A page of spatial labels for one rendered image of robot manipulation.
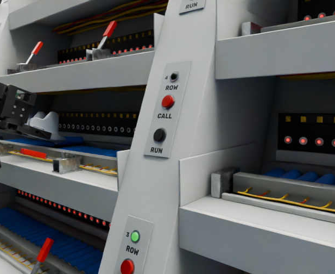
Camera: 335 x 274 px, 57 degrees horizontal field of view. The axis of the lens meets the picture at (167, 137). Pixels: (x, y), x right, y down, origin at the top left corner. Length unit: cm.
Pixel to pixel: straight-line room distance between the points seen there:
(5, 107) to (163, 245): 39
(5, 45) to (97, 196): 65
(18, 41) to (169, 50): 65
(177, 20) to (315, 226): 30
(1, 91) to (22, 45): 39
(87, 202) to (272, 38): 31
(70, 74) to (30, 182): 20
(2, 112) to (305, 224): 50
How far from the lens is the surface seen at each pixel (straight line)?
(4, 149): 76
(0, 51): 98
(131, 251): 37
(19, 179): 63
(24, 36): 101
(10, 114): 61
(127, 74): 47
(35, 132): 62
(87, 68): 55
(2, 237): 76
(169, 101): 37
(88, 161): 53
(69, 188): 48
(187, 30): 42
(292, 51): 34
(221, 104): 39
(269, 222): 30
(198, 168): 35
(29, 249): 66
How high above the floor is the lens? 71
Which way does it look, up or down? 11 degrees up
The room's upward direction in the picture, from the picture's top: 13 degrees clockwise
